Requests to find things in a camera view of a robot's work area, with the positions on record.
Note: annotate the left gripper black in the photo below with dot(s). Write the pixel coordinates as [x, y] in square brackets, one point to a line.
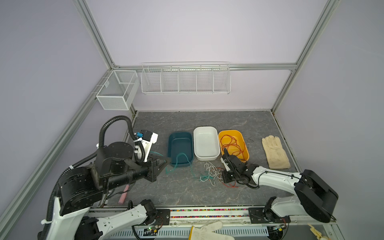
[156, 168]

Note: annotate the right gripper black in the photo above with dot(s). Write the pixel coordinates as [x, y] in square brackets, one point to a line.
[225, 178]

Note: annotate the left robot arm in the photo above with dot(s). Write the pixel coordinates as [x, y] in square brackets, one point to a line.
[89, 180]

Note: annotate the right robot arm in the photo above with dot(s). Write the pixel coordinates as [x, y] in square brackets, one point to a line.
[310, 194]

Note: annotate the yellow plastic bin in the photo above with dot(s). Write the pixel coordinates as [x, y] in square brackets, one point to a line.
[234, 142]

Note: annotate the white plastic bin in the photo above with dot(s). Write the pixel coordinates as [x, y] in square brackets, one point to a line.
[206, 143]

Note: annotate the dark teal plastic bin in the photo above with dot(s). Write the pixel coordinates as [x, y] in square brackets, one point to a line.
[181, 149]

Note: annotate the beige work glove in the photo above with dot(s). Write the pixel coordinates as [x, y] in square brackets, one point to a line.
[276, 156]

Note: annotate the purple object at left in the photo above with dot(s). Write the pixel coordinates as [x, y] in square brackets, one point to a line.
[123, 195]

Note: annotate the white glove at front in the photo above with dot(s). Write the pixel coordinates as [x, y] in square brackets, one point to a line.
[208, 232]

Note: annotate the white mesh box basket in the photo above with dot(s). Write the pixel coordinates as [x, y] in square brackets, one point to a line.
[119, 90]

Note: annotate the small cream object front right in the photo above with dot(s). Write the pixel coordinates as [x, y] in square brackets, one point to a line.
[317, 233]

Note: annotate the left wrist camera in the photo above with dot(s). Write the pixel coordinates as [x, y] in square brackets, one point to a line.
[147, 138]

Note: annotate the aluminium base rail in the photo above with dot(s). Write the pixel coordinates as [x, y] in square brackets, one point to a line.
[229, 215]

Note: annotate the white wire shelf basket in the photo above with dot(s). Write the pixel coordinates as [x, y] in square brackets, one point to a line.
[186, 78]

